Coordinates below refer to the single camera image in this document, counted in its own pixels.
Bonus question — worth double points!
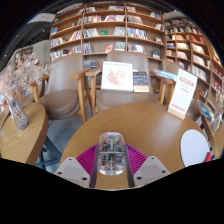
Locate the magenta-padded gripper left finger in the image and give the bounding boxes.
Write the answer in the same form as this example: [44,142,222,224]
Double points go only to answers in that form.
[53,143,100,189]

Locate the white mouse pad red rest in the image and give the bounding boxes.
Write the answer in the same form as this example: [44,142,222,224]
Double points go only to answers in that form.
[180,129,213,168]

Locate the glass vase pink dried flowers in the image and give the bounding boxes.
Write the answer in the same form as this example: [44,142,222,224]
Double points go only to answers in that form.
[0,53,58,131]

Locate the dark blue book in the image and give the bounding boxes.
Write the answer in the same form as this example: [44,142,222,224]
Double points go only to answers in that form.
[132,70,150,93]

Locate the stack of light blue books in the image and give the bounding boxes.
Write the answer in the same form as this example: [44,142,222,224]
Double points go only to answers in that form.
[153,68,179,82]

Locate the small distant wooden bookshelf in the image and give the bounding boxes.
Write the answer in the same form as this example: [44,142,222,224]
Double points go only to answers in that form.
[14,46,34,64]

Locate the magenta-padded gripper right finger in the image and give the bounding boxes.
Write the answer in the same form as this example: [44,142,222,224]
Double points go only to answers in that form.
[123,143,172,189]

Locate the white framed red floral picture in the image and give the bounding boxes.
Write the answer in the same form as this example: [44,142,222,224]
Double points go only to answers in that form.
[100,60,134,92]

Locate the stack of colourful books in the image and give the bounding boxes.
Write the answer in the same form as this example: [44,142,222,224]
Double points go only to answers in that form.
[195,99,216,122]

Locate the white red sign wooden stand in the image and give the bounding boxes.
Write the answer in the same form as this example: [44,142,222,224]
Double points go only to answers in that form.
[167,68,199,120]

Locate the beige wooden-armed armchair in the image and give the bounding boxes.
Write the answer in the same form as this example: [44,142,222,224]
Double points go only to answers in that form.
[159,59,204,121]
[84,50,168,113]
[28,53,91,123]

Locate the transparent computer mouse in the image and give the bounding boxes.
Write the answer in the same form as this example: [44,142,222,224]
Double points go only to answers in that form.
[97,131,127,176]

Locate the wide wooden bookshelf unit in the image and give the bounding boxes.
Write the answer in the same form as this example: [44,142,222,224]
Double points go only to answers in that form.
[48,1,166,71]

